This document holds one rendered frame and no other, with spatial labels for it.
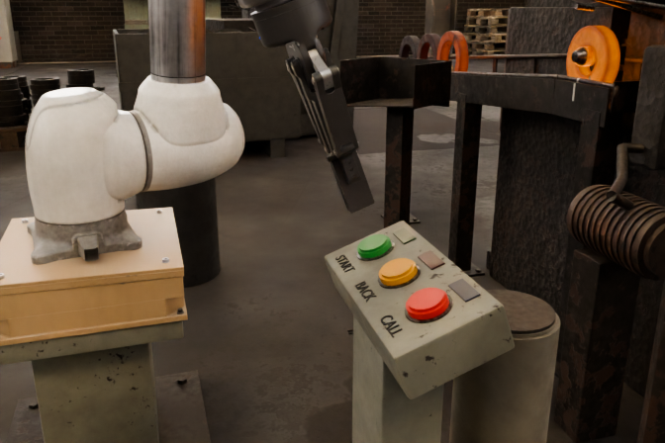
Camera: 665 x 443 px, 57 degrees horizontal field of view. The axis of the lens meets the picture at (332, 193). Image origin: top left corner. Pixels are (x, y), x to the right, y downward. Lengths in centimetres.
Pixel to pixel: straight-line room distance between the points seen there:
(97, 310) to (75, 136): 29
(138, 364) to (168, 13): 64
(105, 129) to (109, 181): 9
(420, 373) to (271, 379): 104
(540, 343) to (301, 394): 87
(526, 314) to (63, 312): 72
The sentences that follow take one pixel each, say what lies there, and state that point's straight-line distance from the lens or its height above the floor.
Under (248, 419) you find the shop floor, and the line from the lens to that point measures 146.
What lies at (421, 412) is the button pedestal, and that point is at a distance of 69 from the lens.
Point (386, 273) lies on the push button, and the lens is 65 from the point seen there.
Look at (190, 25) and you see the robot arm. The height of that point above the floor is 84.
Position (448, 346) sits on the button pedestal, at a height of 58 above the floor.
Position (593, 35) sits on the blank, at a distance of 154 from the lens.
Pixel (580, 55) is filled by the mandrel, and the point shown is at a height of 77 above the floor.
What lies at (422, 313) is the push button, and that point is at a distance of 57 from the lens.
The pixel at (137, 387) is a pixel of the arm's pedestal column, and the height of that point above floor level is 19.
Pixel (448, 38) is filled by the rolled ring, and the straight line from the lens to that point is 217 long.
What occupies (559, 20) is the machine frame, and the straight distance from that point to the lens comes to 179.
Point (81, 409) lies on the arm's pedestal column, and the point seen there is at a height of 16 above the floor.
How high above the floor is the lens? 87
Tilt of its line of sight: 17 degrees down
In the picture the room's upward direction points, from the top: straight up
